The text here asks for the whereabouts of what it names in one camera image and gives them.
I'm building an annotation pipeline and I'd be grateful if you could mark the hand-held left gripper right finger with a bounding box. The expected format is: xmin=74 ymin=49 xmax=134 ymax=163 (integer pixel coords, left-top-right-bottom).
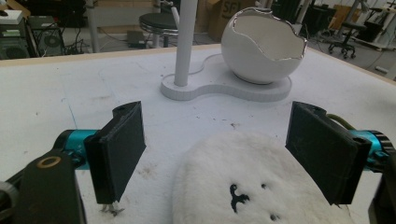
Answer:
xmin=285 ymin=101 xmax=373 ymax=205

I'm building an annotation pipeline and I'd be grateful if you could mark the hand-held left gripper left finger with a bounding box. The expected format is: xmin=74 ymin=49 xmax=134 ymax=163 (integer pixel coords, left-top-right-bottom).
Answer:
xmin=83 ymin=100 xmax=147 ymax=205

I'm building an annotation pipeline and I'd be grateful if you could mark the white plush toy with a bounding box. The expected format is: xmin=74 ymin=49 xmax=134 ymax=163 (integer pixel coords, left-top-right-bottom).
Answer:
xmin=171 ymin=130 xmax=357 ymax=224

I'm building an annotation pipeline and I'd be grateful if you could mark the white eggshell-shaped bowl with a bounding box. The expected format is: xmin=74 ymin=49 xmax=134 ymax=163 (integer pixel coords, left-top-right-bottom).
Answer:
xmin=220 ymin=7 xmax=308 ymax=86

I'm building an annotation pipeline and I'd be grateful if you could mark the black office chair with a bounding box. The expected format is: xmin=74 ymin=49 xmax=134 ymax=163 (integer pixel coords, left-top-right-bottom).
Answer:
xmin=328 ymin=21 xmax=368 ymax=60

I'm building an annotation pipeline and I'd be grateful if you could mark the white stand with pole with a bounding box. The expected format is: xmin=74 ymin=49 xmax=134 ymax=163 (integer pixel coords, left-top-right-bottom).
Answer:
xmin=160 ymin=0 xmax=293 ymax=103

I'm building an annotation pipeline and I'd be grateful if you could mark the white table leg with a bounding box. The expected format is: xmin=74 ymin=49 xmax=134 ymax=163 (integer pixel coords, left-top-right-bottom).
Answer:
xmin=85 ymin=0 xmax=101 ymax=54

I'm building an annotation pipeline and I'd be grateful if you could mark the black round stool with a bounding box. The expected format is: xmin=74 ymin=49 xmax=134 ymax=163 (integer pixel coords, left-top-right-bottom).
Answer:
xmin=138 ymin=12 xmax=179 ymax=49

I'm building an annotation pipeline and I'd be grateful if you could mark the black computer tower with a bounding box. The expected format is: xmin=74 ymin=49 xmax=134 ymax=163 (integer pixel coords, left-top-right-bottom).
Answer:
xmin=0 ymin=15 xmax=66 ymax=61

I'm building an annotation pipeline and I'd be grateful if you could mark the cardboard box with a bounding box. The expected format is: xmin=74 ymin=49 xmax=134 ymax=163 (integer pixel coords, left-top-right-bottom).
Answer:
xmin=206 ymin=0 xmax=260 ymax=43

